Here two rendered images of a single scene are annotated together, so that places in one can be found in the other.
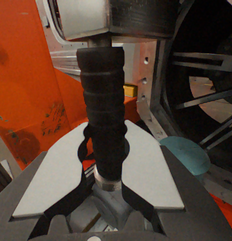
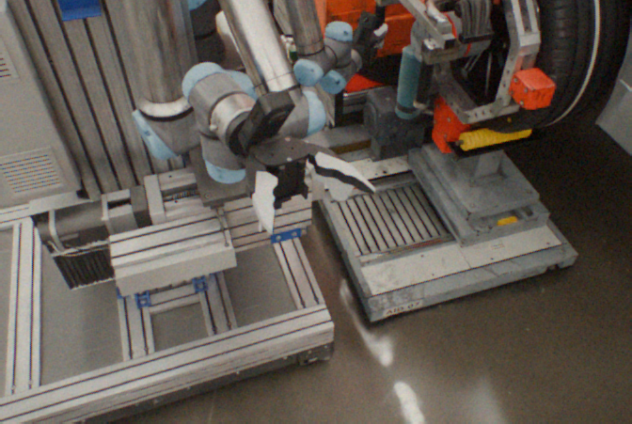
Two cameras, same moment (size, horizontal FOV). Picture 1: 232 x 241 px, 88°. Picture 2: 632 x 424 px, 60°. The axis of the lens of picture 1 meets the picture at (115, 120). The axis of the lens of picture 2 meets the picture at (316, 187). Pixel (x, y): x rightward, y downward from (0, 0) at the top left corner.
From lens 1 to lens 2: 1.75 m
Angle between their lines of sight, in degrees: 27
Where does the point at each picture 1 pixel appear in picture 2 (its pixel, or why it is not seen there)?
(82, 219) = (343, 137)
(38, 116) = (348, 8)
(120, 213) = (382, 115)
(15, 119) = (336, 7)
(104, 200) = (373, 104)
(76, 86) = not seen: outside the picture
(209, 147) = (466, 73)
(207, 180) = (441, 86)
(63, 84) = not seen: outside the picture
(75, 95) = not seen: outside the picture
